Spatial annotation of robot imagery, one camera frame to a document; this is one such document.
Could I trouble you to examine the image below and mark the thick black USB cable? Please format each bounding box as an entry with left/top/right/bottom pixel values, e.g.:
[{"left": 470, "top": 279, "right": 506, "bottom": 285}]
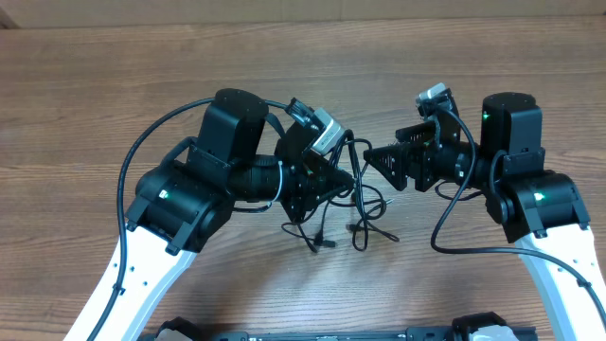
[{"left": 326, "top": 128, "right": 375, "bottom": 252}]

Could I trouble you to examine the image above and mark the thin black USB cable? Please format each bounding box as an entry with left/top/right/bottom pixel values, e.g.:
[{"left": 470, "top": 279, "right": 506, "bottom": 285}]
[{"left": 326, "top": 182, "right": 401, "bottom": 243}]

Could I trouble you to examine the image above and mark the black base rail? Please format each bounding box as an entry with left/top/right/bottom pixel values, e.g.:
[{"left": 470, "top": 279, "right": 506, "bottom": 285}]
[{"left": 139, "top": 312, "right": 539, "bottom": 341}]

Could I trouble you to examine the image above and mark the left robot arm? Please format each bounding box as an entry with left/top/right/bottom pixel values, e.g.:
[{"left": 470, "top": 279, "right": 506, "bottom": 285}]
[{"left": 67, "top": 88, "right": 354, "bottom": 340}]

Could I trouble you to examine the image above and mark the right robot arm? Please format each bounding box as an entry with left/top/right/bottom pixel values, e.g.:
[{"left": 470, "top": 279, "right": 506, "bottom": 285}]
[{"left": 364, "top": 84, "right": 605, "bottom": 340}]

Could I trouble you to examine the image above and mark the braided cable silver plug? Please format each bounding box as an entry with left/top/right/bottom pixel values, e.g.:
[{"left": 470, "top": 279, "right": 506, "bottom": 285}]
[{"left": 280, "top": 193, "right": 336, "bottom": 254}]

